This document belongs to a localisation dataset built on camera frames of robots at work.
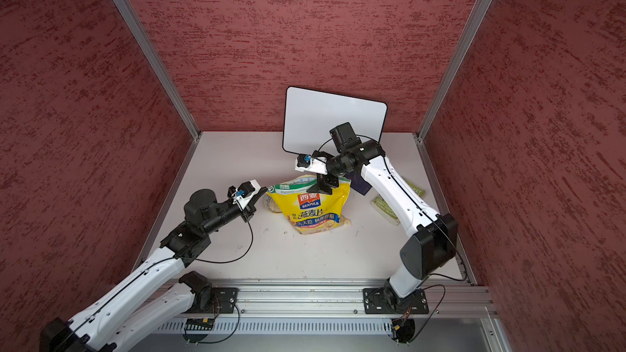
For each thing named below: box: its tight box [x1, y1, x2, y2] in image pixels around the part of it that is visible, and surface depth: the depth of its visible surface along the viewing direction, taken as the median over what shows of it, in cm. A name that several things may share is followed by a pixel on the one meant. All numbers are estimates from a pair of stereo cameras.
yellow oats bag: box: [265, 174, 352, 235], surface depth 79 cm
